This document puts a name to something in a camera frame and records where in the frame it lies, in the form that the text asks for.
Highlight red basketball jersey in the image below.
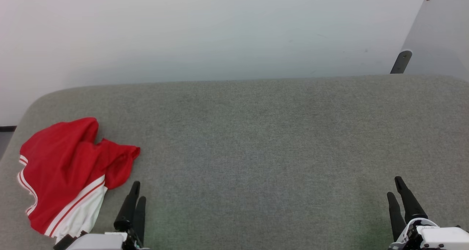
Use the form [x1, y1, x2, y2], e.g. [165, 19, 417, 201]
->
[17, 117, 141, 243]

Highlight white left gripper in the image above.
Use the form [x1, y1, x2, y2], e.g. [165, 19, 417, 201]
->
[55, 181, 149, 250]

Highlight dark grey metal bracket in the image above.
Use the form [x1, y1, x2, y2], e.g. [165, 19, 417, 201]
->
[390, 50, 413, 74]

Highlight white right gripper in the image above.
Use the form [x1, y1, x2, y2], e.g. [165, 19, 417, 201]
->
[387, 176, 469, 250]

